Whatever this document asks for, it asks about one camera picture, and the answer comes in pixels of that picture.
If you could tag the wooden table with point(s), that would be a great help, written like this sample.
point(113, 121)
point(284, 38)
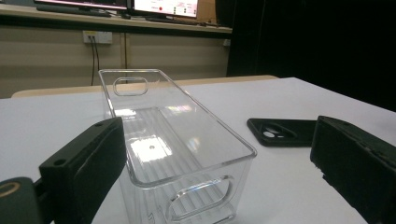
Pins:
point(218, 80)

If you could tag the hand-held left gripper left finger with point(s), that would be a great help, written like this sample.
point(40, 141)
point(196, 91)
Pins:
point(81, 174)

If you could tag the white wall socket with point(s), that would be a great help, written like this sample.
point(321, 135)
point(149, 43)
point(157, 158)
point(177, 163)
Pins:
point(97, 36)

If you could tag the black phone case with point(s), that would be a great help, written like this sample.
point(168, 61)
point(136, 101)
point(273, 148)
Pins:
point(295, 138)

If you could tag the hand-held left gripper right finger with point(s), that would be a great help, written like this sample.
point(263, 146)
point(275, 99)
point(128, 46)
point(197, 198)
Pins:
point(358, 168)

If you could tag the white table sheet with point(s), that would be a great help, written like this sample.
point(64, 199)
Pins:
point(280, 174)

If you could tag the black keyboard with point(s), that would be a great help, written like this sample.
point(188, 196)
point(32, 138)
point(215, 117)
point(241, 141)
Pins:
point(174, 21)
point(71, 11)

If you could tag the clear plastic storage bin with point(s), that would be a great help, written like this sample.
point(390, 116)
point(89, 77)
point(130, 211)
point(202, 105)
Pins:
point(186, 140)

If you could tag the brown cardboard box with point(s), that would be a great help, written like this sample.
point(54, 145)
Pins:
point(206, 11)

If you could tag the long wooden desk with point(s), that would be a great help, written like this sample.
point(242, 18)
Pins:
point(46, 17)

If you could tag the computer monitor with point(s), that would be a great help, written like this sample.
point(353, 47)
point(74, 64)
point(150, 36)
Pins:
point(165, 6)

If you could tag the black curtain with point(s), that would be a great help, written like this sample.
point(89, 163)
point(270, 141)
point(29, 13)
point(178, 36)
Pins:
point(311, 40)

